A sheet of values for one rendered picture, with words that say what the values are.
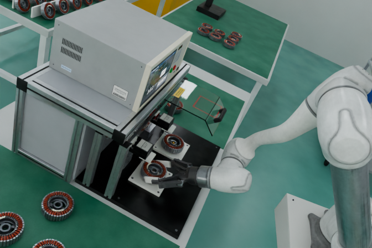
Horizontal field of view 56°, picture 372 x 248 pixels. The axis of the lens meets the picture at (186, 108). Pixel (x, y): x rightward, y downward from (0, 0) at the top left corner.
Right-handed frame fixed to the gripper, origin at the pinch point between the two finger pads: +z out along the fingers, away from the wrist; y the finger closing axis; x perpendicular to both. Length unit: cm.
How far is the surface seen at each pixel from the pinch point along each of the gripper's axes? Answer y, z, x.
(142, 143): 0.1, 3.1, 13.7
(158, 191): -5.8, -3.4, -5.6
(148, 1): 347, 165, 20
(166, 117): 24.3, 2.4, 13.3
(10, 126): -11, 60, 25
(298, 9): 532, -25, -42
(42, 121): -21, 30, 34
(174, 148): 19.7, -1.1, -0.9
